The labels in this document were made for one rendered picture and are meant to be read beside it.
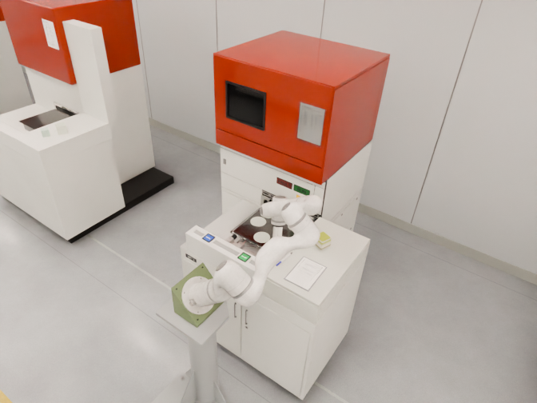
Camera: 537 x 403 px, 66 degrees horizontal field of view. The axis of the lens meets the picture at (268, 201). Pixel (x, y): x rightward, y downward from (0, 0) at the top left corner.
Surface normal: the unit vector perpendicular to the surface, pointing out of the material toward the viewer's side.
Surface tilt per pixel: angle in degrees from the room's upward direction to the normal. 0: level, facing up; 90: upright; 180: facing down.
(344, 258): 0
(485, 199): 90
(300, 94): 90
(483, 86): 90
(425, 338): 0
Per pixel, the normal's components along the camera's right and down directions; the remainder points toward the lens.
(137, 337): 0.04, -0.80
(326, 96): -0.57, 0.46
